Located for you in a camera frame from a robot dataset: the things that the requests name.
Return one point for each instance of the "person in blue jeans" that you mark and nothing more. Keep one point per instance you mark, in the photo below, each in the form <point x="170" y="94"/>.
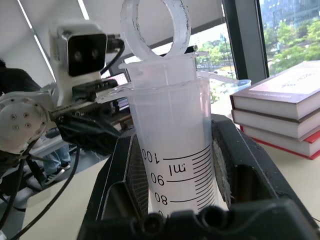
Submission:
<point x="56" y="160"/>

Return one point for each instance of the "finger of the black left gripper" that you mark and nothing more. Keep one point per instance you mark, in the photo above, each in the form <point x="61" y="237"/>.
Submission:
<point x="85" y="137"/>

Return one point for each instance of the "red hardcover book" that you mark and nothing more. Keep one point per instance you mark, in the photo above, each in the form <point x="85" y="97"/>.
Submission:
<point x="287" y="143"/>

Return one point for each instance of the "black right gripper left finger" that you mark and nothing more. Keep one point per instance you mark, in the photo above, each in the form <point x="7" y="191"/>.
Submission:
<point x="117" y="175"/>

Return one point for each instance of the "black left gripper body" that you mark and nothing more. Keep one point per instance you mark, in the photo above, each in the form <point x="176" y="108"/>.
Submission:
<point x="87" y="90"/>

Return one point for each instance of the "dark window frame pillar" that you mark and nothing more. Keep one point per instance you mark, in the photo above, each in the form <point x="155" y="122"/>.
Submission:
<point x="246" y="37"/>

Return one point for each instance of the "small blue cup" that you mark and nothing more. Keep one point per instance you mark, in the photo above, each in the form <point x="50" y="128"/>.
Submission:
<point x="243" y="84"/>

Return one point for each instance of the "dark maroon hardcover book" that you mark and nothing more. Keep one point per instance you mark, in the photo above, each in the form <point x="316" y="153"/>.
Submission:
<point x="282" y="90"/>

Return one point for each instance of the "large clear plastic syringe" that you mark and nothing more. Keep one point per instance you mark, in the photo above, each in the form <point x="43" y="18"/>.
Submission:
<point x="175" y="130"/>

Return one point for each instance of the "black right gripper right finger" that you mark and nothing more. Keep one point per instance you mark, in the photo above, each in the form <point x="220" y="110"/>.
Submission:
<point x="252" y="160"/>

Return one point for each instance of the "person in dark top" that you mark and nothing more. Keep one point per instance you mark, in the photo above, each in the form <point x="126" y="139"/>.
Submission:
<point x="17" y="80"/>

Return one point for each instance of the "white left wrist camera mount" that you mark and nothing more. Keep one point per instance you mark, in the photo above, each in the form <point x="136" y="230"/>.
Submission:
<point x="62" y="62"/>

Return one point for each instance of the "background computer monitor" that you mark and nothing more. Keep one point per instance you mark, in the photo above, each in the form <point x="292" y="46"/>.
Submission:
<point x="119" y="78"/>

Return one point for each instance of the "brown hardcover book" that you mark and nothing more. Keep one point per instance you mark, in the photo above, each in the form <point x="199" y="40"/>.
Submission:
<point x="270" y="122"/>

